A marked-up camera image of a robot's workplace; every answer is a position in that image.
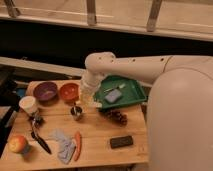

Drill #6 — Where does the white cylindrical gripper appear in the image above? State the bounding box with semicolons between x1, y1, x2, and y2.
76;71;104;108

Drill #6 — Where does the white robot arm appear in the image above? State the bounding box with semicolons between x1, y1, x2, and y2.
80;52;213;171

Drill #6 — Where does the small metal cup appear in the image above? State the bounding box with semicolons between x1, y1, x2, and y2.
70;106;83;121

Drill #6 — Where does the white paper cup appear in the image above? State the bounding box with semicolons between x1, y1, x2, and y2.
19;96;38;116

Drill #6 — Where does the orange bowl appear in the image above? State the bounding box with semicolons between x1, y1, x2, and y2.
59;83;79;102

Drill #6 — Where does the small white utensil in tray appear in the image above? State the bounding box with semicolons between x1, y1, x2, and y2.
103;83;126;94

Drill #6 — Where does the blue sponge in tray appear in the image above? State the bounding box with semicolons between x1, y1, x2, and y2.
105;89;122;103

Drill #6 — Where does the dark grape bunch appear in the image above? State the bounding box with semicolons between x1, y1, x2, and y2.
100;110;128;126

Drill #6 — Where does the wooden table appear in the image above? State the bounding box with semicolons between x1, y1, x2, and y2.
0;79;149;171

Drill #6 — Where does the purple bowl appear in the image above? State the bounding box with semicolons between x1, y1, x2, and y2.
33;81;58;102

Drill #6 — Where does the orange carrot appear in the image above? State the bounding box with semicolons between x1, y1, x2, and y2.
74;131;82;161

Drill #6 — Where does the green plastic tray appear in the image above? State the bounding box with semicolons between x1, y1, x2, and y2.
94;76;147;110

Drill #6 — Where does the grey cloth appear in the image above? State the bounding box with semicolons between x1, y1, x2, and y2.
50;129;76;164

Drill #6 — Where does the black rectangular sponge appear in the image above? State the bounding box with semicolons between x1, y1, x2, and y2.
110;136;133;149

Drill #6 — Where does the red apple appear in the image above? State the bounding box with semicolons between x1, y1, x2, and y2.
8;135;28;153

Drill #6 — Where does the black handled utensil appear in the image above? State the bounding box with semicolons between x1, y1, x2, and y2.
29;116;52;154

